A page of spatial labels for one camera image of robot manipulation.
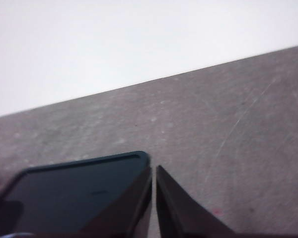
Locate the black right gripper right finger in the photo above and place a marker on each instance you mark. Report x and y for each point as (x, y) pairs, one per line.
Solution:
(182, 216)

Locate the black rectangular tray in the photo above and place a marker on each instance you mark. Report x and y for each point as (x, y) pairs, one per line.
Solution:
(61, 199)

